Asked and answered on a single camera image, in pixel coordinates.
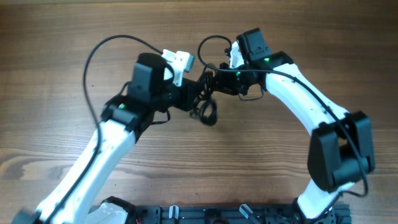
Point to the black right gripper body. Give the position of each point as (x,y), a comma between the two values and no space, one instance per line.
(235,82)

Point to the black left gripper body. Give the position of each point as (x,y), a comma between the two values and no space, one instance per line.
(170,95)

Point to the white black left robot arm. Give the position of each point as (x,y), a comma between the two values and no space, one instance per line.
(156,85)

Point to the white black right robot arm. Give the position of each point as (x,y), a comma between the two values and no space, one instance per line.
(341,150)

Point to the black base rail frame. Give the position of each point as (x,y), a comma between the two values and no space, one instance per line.
(269,214)

